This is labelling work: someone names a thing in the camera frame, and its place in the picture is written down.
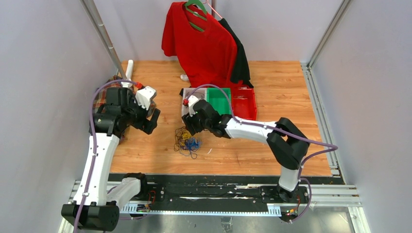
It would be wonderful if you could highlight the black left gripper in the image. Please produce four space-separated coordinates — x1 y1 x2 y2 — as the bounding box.
122 93 160 134

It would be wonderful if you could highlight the yellow cable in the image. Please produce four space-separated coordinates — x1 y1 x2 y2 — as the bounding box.
178 128 199 150

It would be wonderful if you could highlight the black cable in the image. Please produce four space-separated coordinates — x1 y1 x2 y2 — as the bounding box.
185 90 206 100

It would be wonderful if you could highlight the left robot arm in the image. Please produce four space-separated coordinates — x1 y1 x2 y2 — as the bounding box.
61 86 160 233

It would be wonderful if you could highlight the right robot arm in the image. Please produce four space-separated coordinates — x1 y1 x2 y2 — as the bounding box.
182 100 310 202

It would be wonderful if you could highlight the white plastic bin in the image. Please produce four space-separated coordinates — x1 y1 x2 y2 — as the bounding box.
179 88 207 100

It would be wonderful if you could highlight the green plastic bin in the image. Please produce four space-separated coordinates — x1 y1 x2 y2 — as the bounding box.
206 87 231 115

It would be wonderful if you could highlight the red plastic bin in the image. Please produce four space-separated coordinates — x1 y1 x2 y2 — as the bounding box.
231 88 257 120

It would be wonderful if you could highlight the plaid cloth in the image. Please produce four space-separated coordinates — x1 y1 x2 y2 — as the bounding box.
92 75 129 142

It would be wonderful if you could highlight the red t-shirt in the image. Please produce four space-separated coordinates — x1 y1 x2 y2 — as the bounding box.
161 1 240 88

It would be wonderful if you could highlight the black t-shirt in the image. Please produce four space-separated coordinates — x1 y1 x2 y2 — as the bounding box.
218 18 254 88

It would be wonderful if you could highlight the green clothes hanger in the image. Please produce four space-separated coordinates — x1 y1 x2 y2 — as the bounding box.
184 0 207 33

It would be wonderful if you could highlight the pink clothes hanger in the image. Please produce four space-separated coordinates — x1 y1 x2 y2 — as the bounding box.
205 0 223 19

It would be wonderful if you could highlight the white stand with pole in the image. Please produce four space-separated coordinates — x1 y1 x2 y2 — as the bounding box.
80 0 134 88

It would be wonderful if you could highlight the blue cable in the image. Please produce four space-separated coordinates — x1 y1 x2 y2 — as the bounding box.
180 136 203 160

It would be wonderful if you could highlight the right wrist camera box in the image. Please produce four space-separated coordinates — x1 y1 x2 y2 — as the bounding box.
182 95 200 116

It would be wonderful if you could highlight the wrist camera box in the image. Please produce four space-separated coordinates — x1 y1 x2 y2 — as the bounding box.
182 95 200 116
135 86 157 111

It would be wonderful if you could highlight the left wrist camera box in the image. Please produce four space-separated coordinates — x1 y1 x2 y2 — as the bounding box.
135 86 157 111

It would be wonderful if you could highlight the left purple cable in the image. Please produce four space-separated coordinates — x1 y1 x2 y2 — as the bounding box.
72 79 142 233

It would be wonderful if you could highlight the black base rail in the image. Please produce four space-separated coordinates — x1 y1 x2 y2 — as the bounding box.
107 173 346 215

